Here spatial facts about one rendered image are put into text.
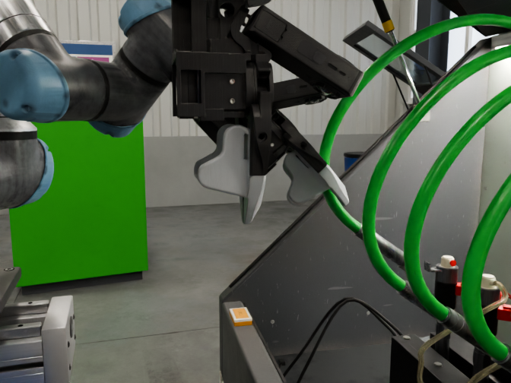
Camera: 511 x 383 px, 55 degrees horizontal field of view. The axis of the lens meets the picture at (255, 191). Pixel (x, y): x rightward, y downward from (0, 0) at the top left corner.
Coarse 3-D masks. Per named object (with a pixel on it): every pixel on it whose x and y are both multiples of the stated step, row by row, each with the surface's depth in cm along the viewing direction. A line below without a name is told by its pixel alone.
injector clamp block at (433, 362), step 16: (400, 336) 71; (416, 336) 71; (432, 336) 72; (400, 352) 68; (416, 352) 66; (432, 352) 66; (464, 352) 66; (400, 368) 68; (416, 368) 64; (432, 368) 62; (448, 368) 62; (464, 368) 64
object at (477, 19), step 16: (464, 16) 60; (480, 16) 60; (496, 16) 61; (416, 32) 60; (432, 32) 60; (400, 48) 59; (384, 64) 59; (368, 80) 59; (336, 112) 59; (336, 128) 59; (336, 208) 61; (352, 224) 61
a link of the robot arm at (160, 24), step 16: (128, 0) 59; (144, 0) 59; (160, 0) 59; (128, 16) 60; (144, 16) 59; (160, 16) 59; (128, 32) 61; (144, 32) 59; (160, 32) 59; (128, 48) 61; (144, 48) 60; (160, 48) 59; (144, 64) 61; (160, 64) 60; (160, 80) 63
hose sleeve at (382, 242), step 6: (360, 228) 62; (354, 234) 62; (360, 234) 62; (378, 234) 63; (378, 240) 62; (384, 240) 63; (384, 246) 62; (390, 246) 63; (384, 252) 63; (390, 252) 63; (396, 252) 63; (402, 252) 63; (390, 258) 63; (396, 258) 63; (402, 258) 63
